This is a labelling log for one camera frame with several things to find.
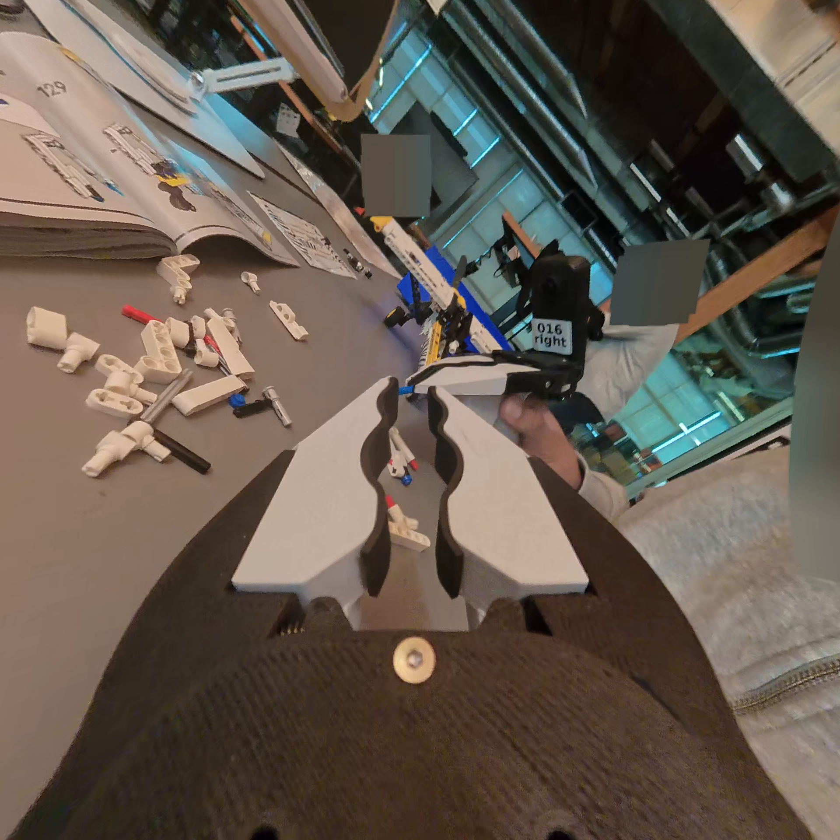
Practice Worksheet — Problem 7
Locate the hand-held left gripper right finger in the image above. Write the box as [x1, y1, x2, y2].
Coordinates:
[427, 386, 589, 622]

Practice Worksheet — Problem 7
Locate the lego sticker sheet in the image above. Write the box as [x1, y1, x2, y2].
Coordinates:
[248, 190, 358, 280]

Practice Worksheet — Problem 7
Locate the white angled lego beam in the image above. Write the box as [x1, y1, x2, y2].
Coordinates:
[156, 254, 201, 306]

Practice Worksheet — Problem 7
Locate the black computer monitor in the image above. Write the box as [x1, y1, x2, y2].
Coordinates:
[302, 0, 396, 122]

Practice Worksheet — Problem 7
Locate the yellow white lego crane model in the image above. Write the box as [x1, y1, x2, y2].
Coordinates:
[371, 217, 513, 368]

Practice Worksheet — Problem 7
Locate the white lego arm assembly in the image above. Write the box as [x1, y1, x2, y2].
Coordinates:
[386, 427, 433, 551]

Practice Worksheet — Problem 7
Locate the person's right forearm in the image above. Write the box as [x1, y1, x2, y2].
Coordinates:
[575, 451, 657, 526]

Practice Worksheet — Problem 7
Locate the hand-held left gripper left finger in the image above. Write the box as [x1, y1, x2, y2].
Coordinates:
[233, 376, 400, 629]

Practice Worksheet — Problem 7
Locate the person's grey hoodie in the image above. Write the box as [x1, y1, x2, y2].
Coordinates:
[617, 446, 840, 840]

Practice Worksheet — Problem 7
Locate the person's right hand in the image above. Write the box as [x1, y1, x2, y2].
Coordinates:
[497, 395, 586, 492]

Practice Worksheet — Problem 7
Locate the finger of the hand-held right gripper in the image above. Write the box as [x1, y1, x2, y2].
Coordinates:
[406, 361, 511, 396]

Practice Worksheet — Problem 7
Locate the white lego panel piece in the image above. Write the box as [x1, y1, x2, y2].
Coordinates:
[269, 300, 309, 342]

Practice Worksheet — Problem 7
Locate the open lego instruction booklet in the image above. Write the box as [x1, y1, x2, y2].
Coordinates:
[0, 29, 299, 266]

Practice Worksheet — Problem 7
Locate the pile of white lego pieces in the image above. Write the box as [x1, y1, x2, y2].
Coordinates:
[26, 305, 293, 476]

